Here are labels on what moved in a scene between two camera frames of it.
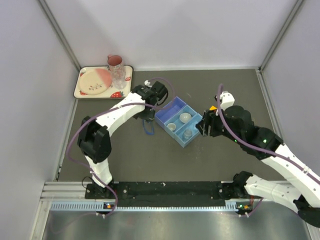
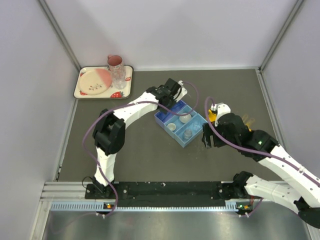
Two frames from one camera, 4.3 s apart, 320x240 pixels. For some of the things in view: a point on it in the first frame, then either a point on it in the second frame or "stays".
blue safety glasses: x=149 y=127 → x=163 y=116
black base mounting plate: x=169 y=194 stays
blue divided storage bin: x=178 y=119 stays
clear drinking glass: x=119 y=76 stays
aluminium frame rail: x=64 y=191 stays
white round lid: x=185 y=117 stays
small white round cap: x=172 y=126 stays
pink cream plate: x=94 y=81 stays
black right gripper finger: x=204 y=129 → x=208 y=144
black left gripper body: x=148 y=114 → x=171 y=103
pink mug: x=114 y=60 stays
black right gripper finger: x=202 y=124 → x=206 y=137
